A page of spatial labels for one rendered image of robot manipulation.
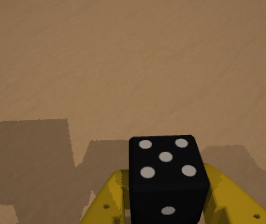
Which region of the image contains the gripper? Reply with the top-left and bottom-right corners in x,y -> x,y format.
79,163 -> 266,224

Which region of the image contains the black die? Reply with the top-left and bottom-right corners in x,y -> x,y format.
128,135 -> 210,224

